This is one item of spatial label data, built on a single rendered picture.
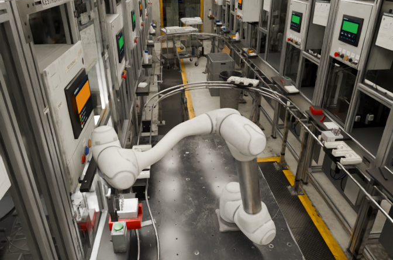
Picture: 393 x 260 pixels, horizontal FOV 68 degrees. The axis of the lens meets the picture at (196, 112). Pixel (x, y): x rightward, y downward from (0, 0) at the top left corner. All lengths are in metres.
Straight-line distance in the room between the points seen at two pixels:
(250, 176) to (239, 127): 0.27
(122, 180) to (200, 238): 0.94
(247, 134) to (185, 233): 0.88
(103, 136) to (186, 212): 1.02
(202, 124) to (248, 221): 0.59
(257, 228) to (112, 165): 0.90
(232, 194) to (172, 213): 0.46
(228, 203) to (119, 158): 0.89
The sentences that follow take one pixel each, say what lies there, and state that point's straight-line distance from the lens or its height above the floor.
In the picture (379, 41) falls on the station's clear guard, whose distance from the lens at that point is 2.38.
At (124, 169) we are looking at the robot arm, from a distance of 1.02.
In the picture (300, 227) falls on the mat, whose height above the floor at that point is 0.01.
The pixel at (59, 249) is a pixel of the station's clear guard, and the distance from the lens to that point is 1.16.
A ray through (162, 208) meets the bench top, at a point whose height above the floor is 0.68.
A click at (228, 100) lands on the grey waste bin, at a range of 4.73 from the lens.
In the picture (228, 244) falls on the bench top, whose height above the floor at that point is 0.68.
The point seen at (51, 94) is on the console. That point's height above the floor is 1.75.
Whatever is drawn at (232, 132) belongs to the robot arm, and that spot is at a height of 1.47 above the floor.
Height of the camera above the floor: 2.09
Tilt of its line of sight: 26 degrees down
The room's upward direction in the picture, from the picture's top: straight up
